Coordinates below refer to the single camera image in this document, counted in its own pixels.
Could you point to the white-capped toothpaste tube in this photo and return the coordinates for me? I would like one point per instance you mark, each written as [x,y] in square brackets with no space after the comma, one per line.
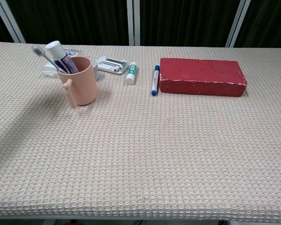
[58,55]

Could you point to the grey toothbrush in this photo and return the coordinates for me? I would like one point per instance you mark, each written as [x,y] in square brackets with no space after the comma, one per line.
[45,56]

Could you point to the pink ribbed cup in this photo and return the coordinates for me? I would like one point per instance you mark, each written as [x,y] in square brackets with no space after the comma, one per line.
[82,84]

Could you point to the beige woven tablecloth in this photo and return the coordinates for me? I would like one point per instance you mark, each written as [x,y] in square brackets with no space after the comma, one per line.
[140,145]

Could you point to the blue white marker pen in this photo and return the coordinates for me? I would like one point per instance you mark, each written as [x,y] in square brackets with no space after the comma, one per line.
[155,80]

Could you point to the green white glue stick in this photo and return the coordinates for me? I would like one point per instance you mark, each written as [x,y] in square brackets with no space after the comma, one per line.
[131,72]

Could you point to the razor in blister pack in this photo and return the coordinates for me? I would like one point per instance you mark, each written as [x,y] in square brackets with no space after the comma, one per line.
[110,64]

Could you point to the red brick block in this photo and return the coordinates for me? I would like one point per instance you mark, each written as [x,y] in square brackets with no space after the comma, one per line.
[201,75]

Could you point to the printed clear plastic packet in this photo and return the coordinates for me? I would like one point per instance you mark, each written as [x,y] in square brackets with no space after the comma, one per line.
[48,69]

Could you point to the dark pleated curtain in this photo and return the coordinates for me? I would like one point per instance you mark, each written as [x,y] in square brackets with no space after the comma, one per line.
[79,21]

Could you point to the white frame post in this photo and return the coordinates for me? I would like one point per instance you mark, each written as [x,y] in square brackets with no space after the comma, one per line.
[12,22]
[238,23]
[133,23]

